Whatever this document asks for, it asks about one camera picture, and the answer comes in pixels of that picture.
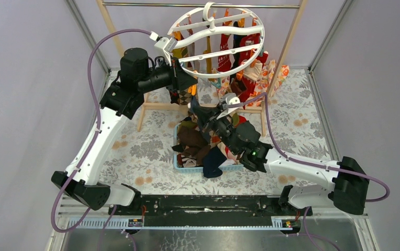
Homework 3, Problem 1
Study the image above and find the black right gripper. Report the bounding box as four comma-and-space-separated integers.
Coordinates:
194, 104, 239, 155

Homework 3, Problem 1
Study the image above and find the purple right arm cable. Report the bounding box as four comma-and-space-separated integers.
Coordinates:
235, 92, 391, 251

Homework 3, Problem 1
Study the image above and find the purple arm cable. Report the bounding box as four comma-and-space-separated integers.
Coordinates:
50, 29, 152, 251
235, 92, 391, 251

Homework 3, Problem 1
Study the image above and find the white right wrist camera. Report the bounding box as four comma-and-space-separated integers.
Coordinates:
217, 93, 242, 119

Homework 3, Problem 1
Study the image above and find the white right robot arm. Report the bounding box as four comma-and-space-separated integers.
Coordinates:
190, 104, 370, 215

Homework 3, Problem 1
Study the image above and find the brown sock in basket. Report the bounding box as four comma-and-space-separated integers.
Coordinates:
177, 126, 210, 158

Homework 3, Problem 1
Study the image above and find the white round clip hanger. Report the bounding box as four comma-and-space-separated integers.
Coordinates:
166, 2, 265, 78

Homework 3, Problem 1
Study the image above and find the blue plastic sock basket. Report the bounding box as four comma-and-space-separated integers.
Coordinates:
172, 121, 243, 178

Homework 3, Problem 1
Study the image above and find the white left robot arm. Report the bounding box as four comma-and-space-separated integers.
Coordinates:
51, 48, 197, 215

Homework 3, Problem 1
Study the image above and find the floral grey table mat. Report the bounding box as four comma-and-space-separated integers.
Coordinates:
100, 68, 332, 195

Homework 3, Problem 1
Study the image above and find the red hanging sock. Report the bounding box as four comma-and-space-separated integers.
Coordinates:
237, 47, 269, 102

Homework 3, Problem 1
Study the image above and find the orange plastic clip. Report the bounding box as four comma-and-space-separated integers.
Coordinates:
187, 84, 197, 96

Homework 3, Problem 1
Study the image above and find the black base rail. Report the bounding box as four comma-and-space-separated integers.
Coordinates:
108, 195, 312, 227

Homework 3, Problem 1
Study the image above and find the black red yellow argyle sock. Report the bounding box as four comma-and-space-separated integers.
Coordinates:
169, 91, 180, 105

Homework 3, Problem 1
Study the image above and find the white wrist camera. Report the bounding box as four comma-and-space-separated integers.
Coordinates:
217, 93, 242, 119
149, 31, 177, 66

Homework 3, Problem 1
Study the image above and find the navy blue sock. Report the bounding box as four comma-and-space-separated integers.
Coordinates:
203, 147, 227, 178

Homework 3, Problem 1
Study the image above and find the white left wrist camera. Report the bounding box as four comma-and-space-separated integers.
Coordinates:
149, 31, 177, 66

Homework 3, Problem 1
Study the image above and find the dark navy sock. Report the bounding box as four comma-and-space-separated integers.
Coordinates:
190, 96, 219, 130

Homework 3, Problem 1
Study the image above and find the beige brown argyle sock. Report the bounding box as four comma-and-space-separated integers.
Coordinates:
179, 89, 192, 106

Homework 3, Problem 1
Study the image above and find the wooden clothes rack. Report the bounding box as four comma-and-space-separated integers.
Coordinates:
97, 0, 308, 136

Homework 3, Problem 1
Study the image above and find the floral orange cloth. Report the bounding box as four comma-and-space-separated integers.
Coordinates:
217, 60, 290, 107

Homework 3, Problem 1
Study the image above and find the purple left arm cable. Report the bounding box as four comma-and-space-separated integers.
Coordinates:
50, 29, 152, 251

